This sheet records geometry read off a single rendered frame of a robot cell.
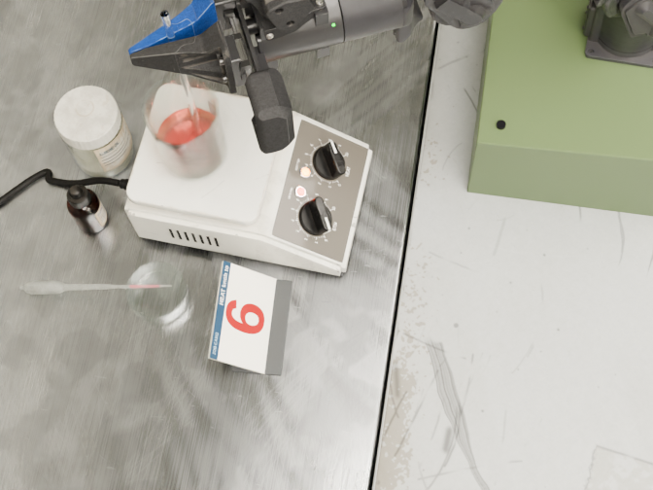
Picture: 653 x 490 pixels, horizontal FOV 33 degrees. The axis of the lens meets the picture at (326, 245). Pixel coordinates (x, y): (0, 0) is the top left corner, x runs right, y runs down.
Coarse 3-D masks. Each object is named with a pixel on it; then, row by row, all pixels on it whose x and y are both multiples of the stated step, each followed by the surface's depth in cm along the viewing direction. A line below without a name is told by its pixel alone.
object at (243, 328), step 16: (240, 272) 99; (240, 288) 98; (256, 288) 99; (240, 304) 98; (256, 304) 99; (224, 320) 96; (240, 320) 98; (256, 320) 99; (224, 336) 96; (240, 336) 97; (256, 336) 98; (224, 352) 96; (240, 352) 97; (256, 352) 98
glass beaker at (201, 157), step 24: (168, 96) 93; (216, 96) 90; (144, 120) 89; (216, 120) 89; (168, 144) 89; (192, 144) 89; (216, 144) 92; (168, 168) 95; (192, 168) 93; (216, 168) 95
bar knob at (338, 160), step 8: (328, 144) 99; (320, 152) 100; (328, 152) 99; (336, 152) 99; (320, 160) 100; (328, 160) 99; (336, 160) 99; (344, 160) 101; (320, 168) 99; (328, 168) 100; (336, 168) 99; (344, 168) 99; (328, 176) 100; (336, 176) 99
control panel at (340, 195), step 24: (312, 144) 100; (336, 144) 101; (312, 168) 99; (360, 168) 102; (288, 192) 98; (312, 192) 99; (336, 192) 100; (288, 216) 97; (336, 216) 100; (288, 240) 97; (312, 240) 98; (336, 240) 99
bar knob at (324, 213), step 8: (312, 200) 97; (320, 200) 97; (304, 208) 98; (312, 208) 97; (320, 208) 97; (304, 216) 98; (312, 216) 98; (320, 216) 97; (328, 216) 99; (304, 224) 97; (312, 224) 98; (320, 224) 97; (328, 224) 97; (312, 232) 98; (320, 232) 98
